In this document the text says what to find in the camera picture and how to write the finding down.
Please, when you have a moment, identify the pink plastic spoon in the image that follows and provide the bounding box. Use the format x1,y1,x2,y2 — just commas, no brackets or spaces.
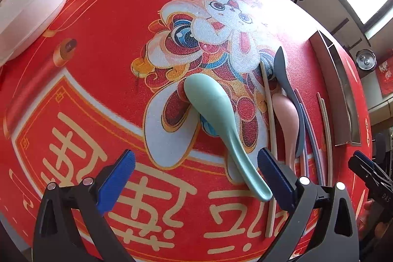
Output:
272,93,299,172

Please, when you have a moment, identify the blue plastic spoon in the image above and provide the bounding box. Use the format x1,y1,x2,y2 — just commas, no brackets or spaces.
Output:
273,46,304,158

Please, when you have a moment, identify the green plastic spoon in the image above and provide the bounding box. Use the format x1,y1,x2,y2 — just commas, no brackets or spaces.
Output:
184,73,272,202

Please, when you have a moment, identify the right hand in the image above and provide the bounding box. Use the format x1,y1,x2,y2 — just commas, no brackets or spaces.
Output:
356,199,392,240

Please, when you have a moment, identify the beige chopstick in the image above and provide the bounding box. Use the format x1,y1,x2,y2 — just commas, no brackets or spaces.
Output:
316,92,333,187
260,61,277,238

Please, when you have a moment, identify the wooden cabinet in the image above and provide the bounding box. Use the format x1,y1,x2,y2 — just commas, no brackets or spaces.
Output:
369,98,393,134

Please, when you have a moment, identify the stainless steel utensil tray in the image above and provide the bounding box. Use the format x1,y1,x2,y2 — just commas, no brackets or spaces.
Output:
309,30,361,146

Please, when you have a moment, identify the red decorated cloth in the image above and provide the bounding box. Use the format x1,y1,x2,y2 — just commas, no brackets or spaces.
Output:
376,56,393,97

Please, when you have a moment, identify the silver round pot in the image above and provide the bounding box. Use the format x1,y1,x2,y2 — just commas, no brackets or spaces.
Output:
356,49,377,72

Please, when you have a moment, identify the red printed table mat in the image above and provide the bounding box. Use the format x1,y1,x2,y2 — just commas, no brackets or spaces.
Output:
0,0,374,262

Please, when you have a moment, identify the white pink lidded container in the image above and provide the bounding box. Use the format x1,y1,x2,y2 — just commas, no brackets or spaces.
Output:
1,0,67,65

